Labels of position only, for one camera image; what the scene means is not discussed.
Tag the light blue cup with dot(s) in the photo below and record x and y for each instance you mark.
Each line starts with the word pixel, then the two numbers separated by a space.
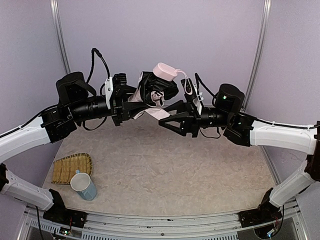
pixel 81 183

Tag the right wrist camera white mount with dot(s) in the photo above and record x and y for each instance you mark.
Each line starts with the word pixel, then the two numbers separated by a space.
pixel 192 95

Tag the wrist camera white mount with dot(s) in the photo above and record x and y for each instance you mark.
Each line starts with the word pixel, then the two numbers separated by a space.
pixel 192 95
pixel 112 86

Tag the aluminium front rail frame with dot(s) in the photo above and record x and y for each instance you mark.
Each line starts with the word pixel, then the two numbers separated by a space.
pixel 289 225

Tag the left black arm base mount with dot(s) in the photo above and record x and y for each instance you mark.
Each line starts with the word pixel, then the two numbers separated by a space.
pixel 58 213

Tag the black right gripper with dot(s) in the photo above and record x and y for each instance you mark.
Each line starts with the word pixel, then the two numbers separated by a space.
pixel 191 119

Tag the woven bamboo tray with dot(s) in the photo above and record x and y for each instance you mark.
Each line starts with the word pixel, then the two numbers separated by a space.
pixel 65 168

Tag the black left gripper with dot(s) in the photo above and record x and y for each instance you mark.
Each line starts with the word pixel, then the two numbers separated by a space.
pixel 117 104

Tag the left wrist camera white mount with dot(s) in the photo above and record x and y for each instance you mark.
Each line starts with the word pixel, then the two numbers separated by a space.
pixel 112 86

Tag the pink black folding umbrella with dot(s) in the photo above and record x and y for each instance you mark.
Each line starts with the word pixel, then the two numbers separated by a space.
pixel 154 88

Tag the right aluminium corner post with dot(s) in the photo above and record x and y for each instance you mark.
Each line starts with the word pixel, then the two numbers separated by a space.
pixel 258 52

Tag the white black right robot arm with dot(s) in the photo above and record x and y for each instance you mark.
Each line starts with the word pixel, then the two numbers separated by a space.
pixel 246 130

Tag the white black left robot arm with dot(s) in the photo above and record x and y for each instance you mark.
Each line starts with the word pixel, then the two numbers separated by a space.
pixel 78 102

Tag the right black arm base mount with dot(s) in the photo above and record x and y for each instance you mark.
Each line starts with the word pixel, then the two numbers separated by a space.
pixel 264 213

